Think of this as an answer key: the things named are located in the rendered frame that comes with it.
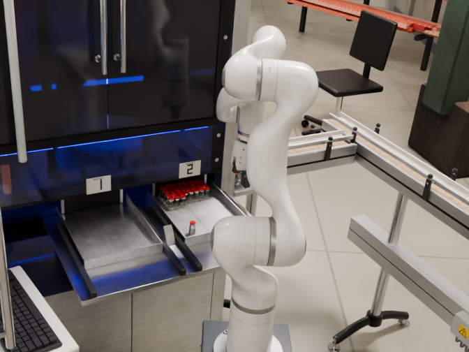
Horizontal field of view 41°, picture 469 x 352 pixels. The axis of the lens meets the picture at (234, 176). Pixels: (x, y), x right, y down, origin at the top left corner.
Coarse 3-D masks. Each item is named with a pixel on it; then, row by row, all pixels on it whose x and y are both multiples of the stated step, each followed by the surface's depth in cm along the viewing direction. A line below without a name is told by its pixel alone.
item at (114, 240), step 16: (96, 208) 224; (112, 208) 225; (128, 208) 226; (64, 224) 209; (80, 224) 214; (96, 224) 215; (112, 224) 216; (128, 224) 217; (144, 224) 215; (80, 240) 206; (96, 240) 207; (112, 240) 208; (128, 240) 208; (144, 240) 209; (160, 240) 204; (80, 256) 195; (96, 256) 199; (112, 256) 196; (128, 256) 199
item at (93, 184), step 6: (90, 180) 209; (96, 180) 211; (102, 180) 212; (108, 180) 213; (90, 186) 210; (96, 186) 212; (102, 186) 213; (108, 186) 214; (90, 192) 211; (96, 192) 213
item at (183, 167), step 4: (200, 160) 228; (180, 164) 224; (184, 164) 225; (188, 164) 226; (196, 164) 228; (180, 168) 225; (184, 168) 226; (188, 168) 227; (196, 168) 228; (180, 172) 226; (184, 172) 226; (188, 172) 227; (192, 172) 228; (196, 172) 229; (180, 176) 226; (184, 176) 227; (188, 176) 228
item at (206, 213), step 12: (216, 192) 239; (156, 204) 226; (192, 204) 232; (204, 204) 233; (216, 204) 234; (228, 204) 232; (168, 216) 218; (180, 216) 224; (192, 216) 225; (204, 216) 226; (216, 216) 226; (228, 216) 227; (180, 228) 217; (204, 228) 218; (192, 240) 208; (204, 240) 211
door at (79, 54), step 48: (0, 0) 172; (48, 0) 178; (96, 0) 184; (0, 48) 177; (48, 48) 184; (96, 48) 191; (0, 96) 183; (48, 96) 190; (96, 96) 198; (0, 144) 190
